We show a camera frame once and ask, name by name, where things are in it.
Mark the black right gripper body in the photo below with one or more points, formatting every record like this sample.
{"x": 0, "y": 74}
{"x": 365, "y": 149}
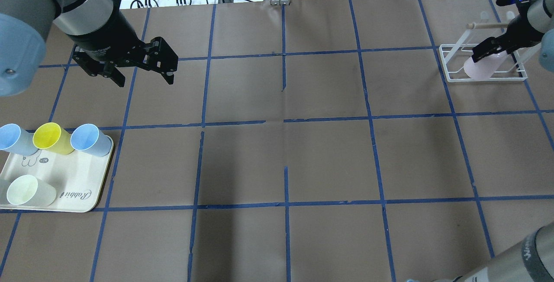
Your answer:
{"x": 523, "y": 28}

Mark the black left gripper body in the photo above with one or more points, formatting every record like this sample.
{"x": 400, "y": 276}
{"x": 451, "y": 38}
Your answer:
{"x": 108, "y": 35}

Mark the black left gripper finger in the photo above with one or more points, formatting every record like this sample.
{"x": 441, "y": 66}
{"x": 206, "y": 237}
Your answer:
{"x": 168, "y": 76}
{"x": 110, "y": 71}

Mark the pink cup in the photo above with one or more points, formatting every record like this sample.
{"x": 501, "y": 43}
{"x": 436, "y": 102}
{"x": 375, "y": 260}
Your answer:
{"x": 485, "y": 68}

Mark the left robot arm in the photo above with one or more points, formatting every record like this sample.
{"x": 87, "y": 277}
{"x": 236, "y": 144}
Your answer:
{"x": 104, "y": 41}

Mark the blue cup near tray corner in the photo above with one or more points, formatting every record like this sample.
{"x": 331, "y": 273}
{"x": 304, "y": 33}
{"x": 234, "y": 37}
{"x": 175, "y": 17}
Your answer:
{"x": 90, "y": 139}

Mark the yellow cup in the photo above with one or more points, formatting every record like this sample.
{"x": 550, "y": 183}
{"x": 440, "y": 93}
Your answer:
{"x": 53, "y": 138}

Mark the light blue cup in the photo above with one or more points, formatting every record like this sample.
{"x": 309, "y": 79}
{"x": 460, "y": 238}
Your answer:
{"x": 15, "y": 139}

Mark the cream white cup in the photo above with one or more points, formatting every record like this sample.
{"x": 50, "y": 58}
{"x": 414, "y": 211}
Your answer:
{"x": 28, "y": 190}

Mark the cream rabbit tray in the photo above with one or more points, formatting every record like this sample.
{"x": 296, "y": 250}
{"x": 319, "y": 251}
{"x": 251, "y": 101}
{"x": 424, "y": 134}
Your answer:
{"x": 78, "y": 178}

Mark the white wire cup rack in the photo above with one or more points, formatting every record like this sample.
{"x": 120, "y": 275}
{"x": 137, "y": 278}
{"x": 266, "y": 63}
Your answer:
{"x": 457, "y": 59}

